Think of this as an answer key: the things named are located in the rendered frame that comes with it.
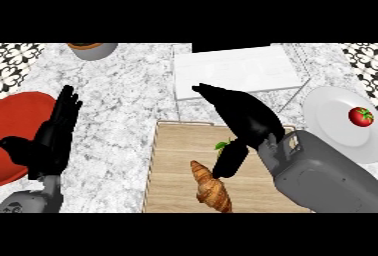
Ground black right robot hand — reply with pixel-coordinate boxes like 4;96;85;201
190;82;286;180

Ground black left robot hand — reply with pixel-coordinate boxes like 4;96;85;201
0;84;84;181

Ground lemon with green leaf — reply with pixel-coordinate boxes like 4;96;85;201
212;137;234;158

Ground white tiered shelf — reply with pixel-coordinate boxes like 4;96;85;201
172;43;316;124

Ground wooden tray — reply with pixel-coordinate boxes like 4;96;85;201
140;119;313;214

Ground red plate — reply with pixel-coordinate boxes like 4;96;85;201
0;91;59;187

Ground white plate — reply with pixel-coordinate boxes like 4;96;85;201
301;86;378;165

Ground brown croissant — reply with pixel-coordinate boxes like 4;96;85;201
189;160;233;214

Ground red tomato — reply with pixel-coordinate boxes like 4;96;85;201
347;106;375;128

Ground grey pot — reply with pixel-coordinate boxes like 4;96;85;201
66;43;119;62

